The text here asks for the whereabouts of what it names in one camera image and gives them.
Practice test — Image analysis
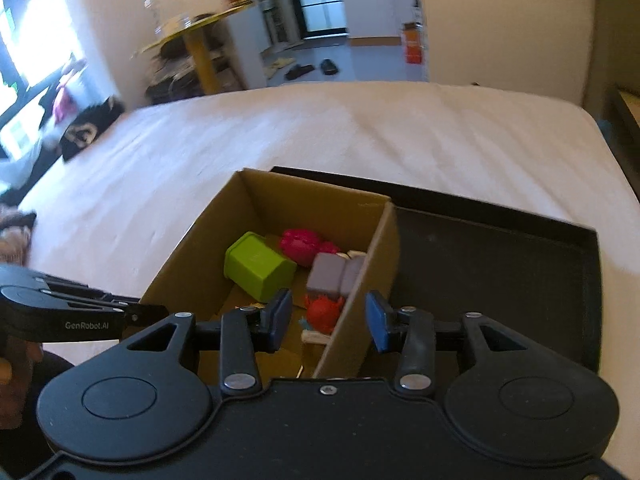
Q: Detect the glass jar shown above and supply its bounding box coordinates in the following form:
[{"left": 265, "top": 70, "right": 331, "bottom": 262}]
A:
[{"left": 144, "top": 0, "right": 194, "bottom": 38}]

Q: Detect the yellow table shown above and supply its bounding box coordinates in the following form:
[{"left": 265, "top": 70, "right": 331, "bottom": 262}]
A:
[{"left": 132, "top": 4, "right": 257, "bottom": 97}]

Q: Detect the red spiky-haired toy figure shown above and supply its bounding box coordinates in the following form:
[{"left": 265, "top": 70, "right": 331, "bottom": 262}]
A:
[{"left": 299, "top": 294, "right": 347, "bottom": 347}]

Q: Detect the pink toy figure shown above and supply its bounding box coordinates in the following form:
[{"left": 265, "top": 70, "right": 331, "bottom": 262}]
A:
[{"left": 278, "top": 228, "right": 338, "bottom": 267}]

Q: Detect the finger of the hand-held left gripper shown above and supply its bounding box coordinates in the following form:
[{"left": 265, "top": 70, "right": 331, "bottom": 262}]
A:
[
  {"left": 0, "top": 264, "right": 142, "bottom": 307},
  {"left": 125, "top": 303, "right": 169, "bottom": 327}
]

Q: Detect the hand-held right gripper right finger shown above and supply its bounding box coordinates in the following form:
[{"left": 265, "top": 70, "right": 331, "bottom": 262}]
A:
[{"left": 364, "top": 290, "right": 533, "bottom": 393}]

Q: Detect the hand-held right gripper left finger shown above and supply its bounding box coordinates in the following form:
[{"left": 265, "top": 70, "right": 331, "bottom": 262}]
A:
[{"left": 122, "top": 287, "right": 294, "bottom": 393}]

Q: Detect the black printed cloth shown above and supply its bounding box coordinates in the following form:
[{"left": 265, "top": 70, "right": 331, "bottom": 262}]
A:
[{"left": 58, "top": 97, "right": 127, "bottom": 162}]

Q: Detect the white kitchen cabinet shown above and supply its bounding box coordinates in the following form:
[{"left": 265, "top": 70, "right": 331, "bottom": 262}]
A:
[{"left": 335, "top": 0, "right": 422, "bottom": 43}]

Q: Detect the bright window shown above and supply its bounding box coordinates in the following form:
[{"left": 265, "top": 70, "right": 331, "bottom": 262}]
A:
[{"left": 0, "top": 0, "right": 87, "bottom": 161}]

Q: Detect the small white fridge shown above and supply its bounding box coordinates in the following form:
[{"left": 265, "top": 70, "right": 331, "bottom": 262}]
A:
[{"left": 220, "top": 6, "right": 275, "bottom": 92}]

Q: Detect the green toy bin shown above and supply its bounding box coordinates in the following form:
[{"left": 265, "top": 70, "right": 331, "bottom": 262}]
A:
[{"left": 224, "top": 231, "right": 297, "bottom": 303}]

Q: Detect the cardboard box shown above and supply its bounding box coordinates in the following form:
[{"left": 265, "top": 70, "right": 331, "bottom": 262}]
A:
[{"left": 122, "top": 167, "right": 399, "bottom": 381}]

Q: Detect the person's left hand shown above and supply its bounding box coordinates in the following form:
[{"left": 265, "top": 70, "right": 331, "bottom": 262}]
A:
[{"left": 0, "top": 335, "right": 68, "bottom": 431}]

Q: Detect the purple toy sofa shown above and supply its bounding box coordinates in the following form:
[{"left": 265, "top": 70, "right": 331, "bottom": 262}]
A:
[{"left": 306, "top": 249, "right": 369, "bottom": 297}]

